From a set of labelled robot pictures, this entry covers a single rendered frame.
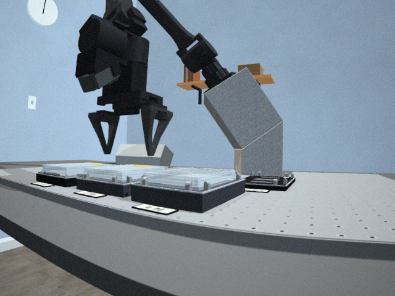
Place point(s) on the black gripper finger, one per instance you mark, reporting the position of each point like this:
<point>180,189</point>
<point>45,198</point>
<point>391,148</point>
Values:
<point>112,120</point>
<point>148,114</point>

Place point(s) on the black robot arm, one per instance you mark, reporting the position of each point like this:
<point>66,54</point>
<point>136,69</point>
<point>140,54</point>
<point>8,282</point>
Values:
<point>117,56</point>

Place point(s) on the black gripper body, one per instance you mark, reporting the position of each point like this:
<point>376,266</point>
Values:
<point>129,103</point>

